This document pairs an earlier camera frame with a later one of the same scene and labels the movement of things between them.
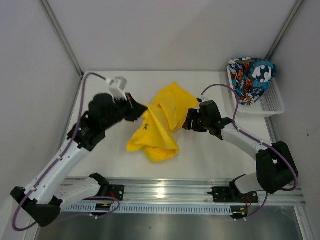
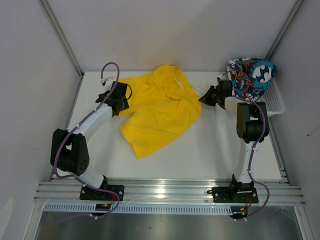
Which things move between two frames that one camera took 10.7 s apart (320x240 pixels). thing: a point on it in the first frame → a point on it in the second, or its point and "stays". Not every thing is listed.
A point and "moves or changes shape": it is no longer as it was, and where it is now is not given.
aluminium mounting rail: (186, 191) stays
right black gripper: (192, 115) → (206, 99)
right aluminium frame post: (291, 17) stays
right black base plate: (224, 194) stays
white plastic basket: (271, 102) stays
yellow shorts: (171, 107) moves or changes shape
